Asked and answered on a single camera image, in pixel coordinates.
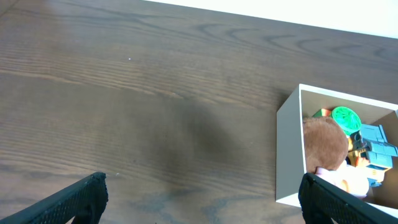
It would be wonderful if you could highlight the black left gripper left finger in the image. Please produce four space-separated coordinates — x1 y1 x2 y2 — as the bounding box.
1 172 108 224

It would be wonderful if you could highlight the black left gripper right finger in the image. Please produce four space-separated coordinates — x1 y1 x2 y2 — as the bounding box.
298 173 397 224

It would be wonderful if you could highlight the white pink duck toy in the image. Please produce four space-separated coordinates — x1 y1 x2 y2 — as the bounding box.
315 161 369 199

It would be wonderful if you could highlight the brown plush toy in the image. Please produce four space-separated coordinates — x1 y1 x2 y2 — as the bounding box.
303 116 348 174

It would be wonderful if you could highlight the yellow grey toy truck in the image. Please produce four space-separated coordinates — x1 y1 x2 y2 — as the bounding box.
346 124 397 187

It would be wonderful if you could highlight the green round fan toy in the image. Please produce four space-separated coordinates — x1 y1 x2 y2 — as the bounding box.
330 106 362 136

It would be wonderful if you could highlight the colourful puzzle cube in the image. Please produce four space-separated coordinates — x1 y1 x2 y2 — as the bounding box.
313 108 331 118

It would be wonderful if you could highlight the white cardboard box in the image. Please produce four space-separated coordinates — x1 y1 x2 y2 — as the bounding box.
275 84 397 217

